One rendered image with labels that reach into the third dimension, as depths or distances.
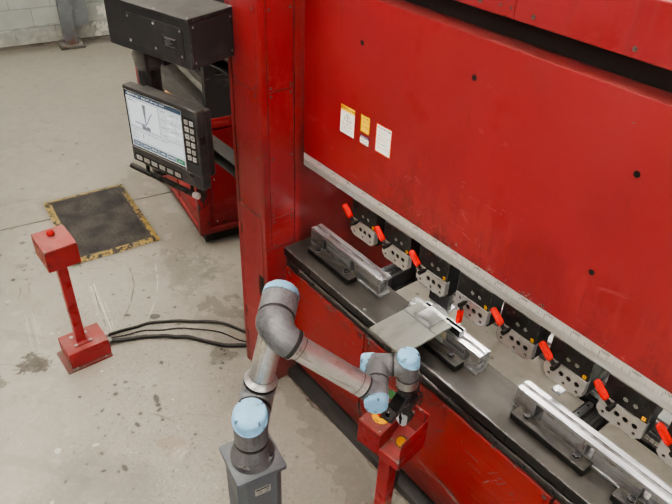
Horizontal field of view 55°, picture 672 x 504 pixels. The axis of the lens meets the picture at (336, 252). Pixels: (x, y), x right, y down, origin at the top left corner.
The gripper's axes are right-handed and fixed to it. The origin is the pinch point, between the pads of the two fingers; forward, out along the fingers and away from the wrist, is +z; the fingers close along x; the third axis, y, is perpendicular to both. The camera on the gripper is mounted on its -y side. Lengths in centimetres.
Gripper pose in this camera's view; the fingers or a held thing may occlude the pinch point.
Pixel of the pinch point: (400, 424)
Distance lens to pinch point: 237.2
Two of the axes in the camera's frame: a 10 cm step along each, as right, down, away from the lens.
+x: -7.3, -4.2, 5.4
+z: 0.3, 7.7, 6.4
